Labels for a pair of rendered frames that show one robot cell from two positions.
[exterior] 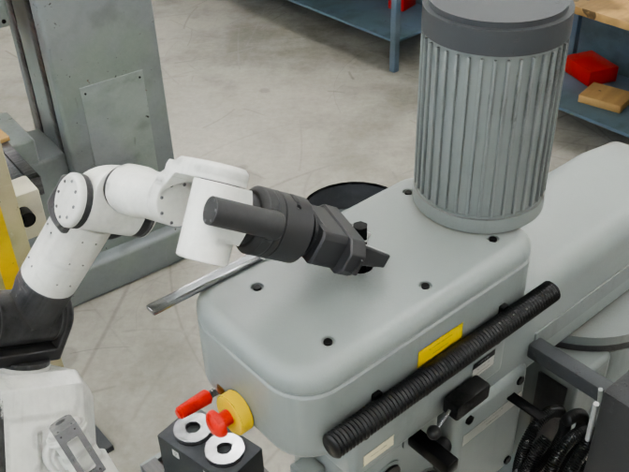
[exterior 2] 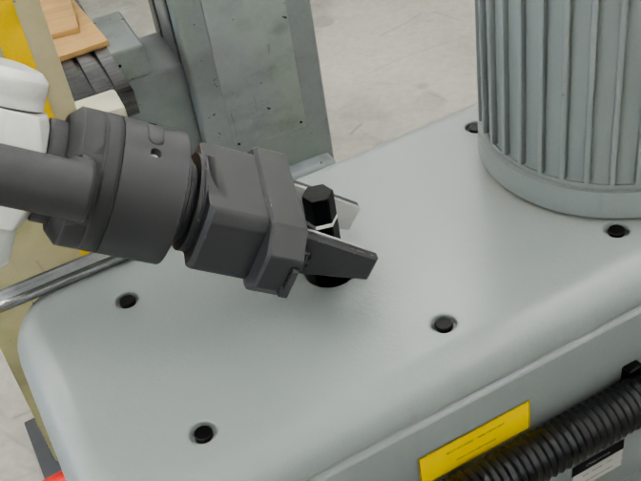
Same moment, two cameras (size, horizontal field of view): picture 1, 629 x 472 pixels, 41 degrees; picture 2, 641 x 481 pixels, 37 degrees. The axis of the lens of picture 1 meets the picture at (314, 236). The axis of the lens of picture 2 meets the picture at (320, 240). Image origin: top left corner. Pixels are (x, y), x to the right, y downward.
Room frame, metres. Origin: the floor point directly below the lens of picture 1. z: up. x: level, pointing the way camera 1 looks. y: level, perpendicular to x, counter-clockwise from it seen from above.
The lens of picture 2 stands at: (0.43, -0.22, 2.33)
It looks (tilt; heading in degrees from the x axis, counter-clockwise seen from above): 39 degrees down; 18
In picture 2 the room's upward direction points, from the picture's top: 10 degrees counter-clockwise
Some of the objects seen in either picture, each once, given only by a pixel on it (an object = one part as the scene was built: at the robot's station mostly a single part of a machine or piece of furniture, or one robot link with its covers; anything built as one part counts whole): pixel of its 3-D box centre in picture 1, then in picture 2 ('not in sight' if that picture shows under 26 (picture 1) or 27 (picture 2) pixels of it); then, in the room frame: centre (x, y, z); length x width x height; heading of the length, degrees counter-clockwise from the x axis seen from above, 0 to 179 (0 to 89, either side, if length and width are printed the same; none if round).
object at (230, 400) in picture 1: (234, 412); not in sight; (0.78, 0.11, 1.76); 0.06 x 0.02 x 0.06; 40
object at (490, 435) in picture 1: (437, 404); not in sight; (1.05, -0.21, 1.47); 0.24 x 0.19 x 0.26; 40
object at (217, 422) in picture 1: (220, 420); not in sight; (0.76, 0.13, 1.76); 0.04 x 0.03 x 0.04; 40
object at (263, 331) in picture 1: (367, 303); (361, 339); (0.93, -0.07, 1.81); 0.47 x 0.26 x 0.16; 130
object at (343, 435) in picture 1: (450, 360); (495, 474); (0.83, -0.18, 1.79); 0.45 x 0.04 x 0.04; 130
